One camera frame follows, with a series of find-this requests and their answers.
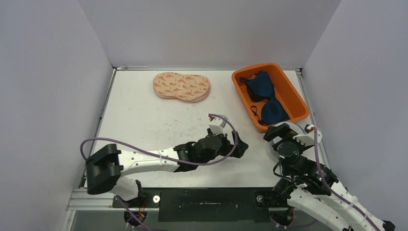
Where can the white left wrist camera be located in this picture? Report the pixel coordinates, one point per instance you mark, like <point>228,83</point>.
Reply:
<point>217,124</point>

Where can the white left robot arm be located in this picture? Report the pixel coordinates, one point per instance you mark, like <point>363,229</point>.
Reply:
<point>109,168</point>

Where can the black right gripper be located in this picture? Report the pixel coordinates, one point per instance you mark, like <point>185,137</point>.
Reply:
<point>275,134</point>

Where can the pink carrot-print laundry bag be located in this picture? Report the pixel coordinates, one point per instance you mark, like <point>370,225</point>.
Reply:
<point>188,88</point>

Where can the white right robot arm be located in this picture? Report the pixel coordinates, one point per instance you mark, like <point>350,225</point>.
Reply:
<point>310,186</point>

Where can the orange plastic bin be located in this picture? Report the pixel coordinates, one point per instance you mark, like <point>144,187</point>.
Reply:
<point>286,93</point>

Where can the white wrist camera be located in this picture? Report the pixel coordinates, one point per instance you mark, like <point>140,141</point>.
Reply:
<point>217,124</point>
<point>311,136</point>

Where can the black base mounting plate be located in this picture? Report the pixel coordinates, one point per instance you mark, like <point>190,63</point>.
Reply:
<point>213,204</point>

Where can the white mesh cylindrical laundry bag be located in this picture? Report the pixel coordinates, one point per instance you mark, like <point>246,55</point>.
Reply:
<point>269,150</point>

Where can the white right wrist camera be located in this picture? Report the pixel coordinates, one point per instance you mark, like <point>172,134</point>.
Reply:
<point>311,136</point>

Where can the navy blue bra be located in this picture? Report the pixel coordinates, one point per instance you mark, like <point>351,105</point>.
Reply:
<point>260,88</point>

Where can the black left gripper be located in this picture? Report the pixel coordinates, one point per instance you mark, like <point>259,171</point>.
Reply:
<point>229,148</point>

